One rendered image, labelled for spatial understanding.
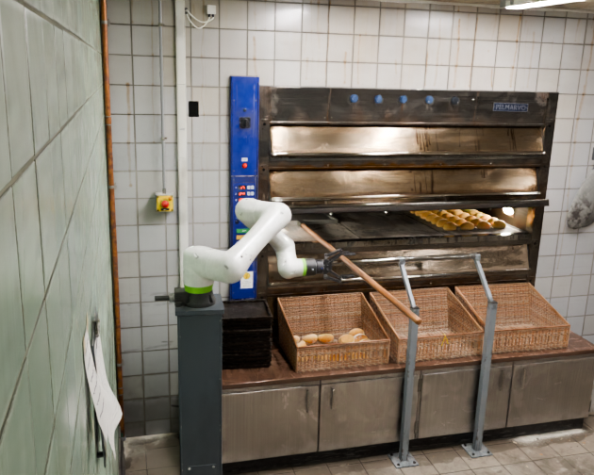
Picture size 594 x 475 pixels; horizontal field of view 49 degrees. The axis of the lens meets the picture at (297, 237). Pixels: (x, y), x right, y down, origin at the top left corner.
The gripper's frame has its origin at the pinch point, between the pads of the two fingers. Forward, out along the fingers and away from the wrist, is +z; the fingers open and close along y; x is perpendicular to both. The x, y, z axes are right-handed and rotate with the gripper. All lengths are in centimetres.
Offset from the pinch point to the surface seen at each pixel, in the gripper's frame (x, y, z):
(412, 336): 7, 41, 35
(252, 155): -50, -52, -44
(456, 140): -53, -60, 85
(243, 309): -29, 32, -52
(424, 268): -52, 21, 70
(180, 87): -52, -89, -84
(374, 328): -25, 48, 26
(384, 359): -4, 59, 24
